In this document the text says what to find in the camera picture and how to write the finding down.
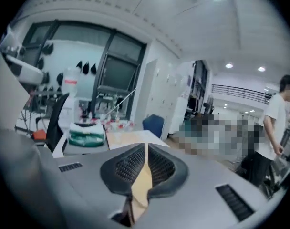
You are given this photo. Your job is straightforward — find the white water dispenser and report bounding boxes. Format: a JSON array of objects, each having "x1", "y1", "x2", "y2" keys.
[{"x1": 60, "y1": 95, "x2": 77, "y2": 130}]

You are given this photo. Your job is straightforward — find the black framed window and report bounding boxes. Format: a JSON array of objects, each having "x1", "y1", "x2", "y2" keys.
[{"x1": 20, "y1": 19, "x2": 147, "y2": 122}]

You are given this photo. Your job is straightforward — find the group of black hanging pouches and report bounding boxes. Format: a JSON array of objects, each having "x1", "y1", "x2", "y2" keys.
[{"x1": 36, "y1": 41, "x2": 98, "y2": 92}]

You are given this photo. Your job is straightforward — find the black mesh office chair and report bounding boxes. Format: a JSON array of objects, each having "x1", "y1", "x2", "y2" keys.
[{"x1": 35, "y1": 93, "x2": 70, "y2": 153}]

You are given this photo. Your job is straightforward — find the red box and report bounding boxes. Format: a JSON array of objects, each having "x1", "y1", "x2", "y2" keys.
[{"x1": 32, "y1": 129, "x2": 47, "y2": 141}]

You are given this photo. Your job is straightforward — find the group of clear water jugs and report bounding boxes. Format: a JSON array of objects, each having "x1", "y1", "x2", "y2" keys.
[{"x1": 77, "y1": 112, "x2": 136, "y2": 132}]

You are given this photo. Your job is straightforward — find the beige plastic tray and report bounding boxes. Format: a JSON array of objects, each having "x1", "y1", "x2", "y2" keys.
[{"x1": 130, "y1": 162, "x2": 154, "y2": 225}]

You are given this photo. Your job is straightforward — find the blue chair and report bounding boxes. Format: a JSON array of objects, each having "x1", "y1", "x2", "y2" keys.
[{"x1": 142, "y1": 114, "x2": 165, "y2": 138}]

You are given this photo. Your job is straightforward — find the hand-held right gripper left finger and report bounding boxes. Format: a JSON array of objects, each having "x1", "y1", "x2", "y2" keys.
[{"x1": 100, "y1": 143, "x2": 148, "y2": 196}]

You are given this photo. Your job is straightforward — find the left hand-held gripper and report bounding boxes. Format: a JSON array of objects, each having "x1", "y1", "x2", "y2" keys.
[{"x1": 0, "y1": 45, "x2": 50, "y2": 84}]

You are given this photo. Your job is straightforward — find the green and white tissue pack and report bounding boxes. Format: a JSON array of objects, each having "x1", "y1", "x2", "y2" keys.
[{"x1": 68, "y1": 122, "x2": 106, "y2": 148}]

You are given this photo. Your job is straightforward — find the table with beige tablecloth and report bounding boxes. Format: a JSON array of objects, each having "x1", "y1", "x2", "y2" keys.
[{"x1": 106, "y1": 129, "x2": 171, "y2": 151}]

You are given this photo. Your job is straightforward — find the white lockers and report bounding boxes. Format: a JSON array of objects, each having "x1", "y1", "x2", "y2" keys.
[{"x1": 144, "y1": 58, "x2": 192, "y2": 135}]

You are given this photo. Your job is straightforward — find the black metal railing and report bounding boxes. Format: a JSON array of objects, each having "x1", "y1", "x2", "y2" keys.
[{"x1": 211, "y1": 83, "x2": 273, "y2": 105}]

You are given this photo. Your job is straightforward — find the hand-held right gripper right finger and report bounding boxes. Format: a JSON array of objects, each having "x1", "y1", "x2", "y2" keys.
[{"x1": 147, "y1": 143, "x2": 189, "y2": 200}]

